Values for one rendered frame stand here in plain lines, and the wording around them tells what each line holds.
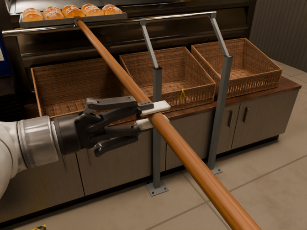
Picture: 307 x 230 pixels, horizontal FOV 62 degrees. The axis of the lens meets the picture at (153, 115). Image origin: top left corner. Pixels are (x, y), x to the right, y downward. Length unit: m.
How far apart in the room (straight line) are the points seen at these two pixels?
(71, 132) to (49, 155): 0.06
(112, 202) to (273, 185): 1.21
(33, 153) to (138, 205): 1.47
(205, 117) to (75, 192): 1.02
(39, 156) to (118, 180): 1.39
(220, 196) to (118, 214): 1.52
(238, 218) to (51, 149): 0.32
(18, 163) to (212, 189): 0.32
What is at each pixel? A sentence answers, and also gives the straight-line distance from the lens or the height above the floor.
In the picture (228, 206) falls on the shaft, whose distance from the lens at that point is 0.38.
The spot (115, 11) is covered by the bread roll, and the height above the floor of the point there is 1.22.
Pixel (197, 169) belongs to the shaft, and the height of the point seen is 1.21.
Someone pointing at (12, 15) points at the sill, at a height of 1.18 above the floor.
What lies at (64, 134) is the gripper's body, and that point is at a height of 1.22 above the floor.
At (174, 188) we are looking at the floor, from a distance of 2.01.
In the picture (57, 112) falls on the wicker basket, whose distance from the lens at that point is 1.84.
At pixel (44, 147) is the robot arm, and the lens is 0.49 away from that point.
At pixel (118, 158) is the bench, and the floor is 0.35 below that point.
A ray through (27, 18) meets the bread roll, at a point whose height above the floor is 1.22.
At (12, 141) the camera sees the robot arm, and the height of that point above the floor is 1.23.
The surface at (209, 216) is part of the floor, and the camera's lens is 1.88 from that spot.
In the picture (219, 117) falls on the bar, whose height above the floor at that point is 0.52.
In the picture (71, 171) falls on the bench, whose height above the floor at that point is 0.35.
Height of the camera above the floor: 1.50
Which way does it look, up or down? 33 degrees down
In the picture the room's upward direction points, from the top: straight up
